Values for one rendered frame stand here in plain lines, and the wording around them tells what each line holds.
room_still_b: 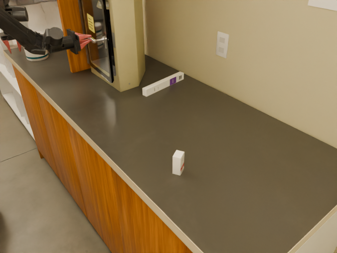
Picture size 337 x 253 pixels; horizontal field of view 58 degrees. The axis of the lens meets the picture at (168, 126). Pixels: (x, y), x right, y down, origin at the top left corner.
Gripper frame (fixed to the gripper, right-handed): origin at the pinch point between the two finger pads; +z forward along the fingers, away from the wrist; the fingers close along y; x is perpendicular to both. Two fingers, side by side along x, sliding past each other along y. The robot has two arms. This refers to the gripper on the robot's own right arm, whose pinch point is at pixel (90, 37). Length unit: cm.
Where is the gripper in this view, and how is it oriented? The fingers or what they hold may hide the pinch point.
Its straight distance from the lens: 151.9
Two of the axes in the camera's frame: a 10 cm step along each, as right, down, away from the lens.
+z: 7.8, -3.5, 5.2
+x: -6.2, -4.3, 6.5
